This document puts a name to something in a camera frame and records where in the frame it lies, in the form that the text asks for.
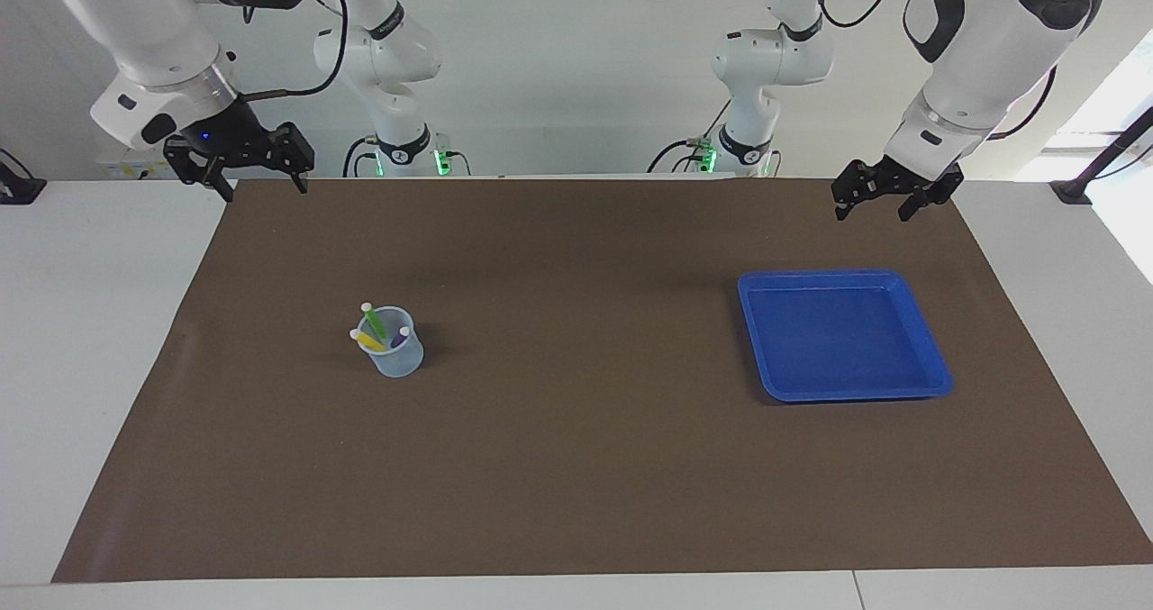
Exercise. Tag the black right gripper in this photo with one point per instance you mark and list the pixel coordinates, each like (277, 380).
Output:
(230, 141)

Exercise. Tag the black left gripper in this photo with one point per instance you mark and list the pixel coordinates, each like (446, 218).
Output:
(892, 185)

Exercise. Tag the green marker pen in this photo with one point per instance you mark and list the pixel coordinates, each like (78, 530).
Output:
(373, 322)

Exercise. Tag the yellow marker pen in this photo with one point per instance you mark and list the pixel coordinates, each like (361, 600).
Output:
(369, 341)

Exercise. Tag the purple marker pen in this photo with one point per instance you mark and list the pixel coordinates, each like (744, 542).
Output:
(399, 336)

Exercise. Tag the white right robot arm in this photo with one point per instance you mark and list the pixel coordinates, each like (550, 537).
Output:
(153, 24)

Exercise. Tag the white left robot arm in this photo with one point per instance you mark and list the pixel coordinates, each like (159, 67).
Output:
(982, 42)

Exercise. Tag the white power strip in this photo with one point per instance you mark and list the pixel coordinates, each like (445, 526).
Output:
(126, 168)

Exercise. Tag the blue plastic tray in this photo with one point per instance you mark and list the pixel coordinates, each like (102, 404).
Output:
(856, 349)

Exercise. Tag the black stand with pole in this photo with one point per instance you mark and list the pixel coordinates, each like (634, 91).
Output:
(1072, 191)

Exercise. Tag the translucent plastic cup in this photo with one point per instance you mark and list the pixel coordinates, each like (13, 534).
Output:
(401, 365)

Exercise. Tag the black table clamp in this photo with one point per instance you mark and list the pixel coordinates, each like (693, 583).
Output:
(20, 188)

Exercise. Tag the brown table mat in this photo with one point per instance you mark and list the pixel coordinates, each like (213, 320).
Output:
(576, 466)

